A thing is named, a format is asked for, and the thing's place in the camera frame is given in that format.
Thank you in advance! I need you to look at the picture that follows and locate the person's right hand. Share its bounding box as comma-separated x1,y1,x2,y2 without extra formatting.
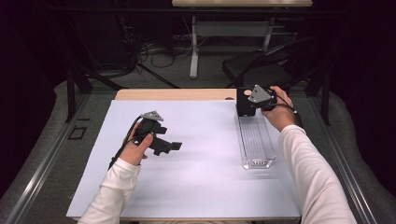
261,86,297,133

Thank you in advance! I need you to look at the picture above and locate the black folding chair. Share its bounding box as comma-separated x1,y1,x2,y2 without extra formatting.
221,35,321,92

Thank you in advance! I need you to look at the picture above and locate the left hand-held gripper black cable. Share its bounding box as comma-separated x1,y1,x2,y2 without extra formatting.
107,115,143,171

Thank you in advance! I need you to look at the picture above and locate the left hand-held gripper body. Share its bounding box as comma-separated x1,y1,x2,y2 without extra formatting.
134,109,174,157

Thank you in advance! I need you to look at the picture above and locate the desk with white legs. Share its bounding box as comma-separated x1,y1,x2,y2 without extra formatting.
171,0,314,79

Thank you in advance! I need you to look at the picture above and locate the person's left hand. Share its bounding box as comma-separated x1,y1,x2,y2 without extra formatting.
119,122,155,167

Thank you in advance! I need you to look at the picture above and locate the hand-held gripper black cable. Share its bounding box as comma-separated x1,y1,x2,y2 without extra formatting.
269,92,304,129
107,115,143,171

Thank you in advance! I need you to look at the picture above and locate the bundle of floor cables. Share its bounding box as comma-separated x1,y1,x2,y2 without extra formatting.
136,40,194,69

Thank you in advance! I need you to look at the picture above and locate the white table sheet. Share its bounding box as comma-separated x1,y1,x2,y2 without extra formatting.
65,99,302,218

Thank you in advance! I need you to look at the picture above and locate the right hand-held gripper black cable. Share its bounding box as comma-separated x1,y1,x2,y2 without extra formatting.
269,92,304,129

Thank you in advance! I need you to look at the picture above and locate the grey metal floor rail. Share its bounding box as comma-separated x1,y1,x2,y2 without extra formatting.
306,92,379,224
4,92,92,224

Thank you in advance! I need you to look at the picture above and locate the clear plastic package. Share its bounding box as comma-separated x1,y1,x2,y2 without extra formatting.
234,111,277,171

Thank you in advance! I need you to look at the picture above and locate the black metal stand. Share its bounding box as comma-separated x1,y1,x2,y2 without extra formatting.
64,66,125,123
304,68,332,126

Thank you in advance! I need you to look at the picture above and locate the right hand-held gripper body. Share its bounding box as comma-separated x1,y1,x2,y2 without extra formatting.
247,84,278,112

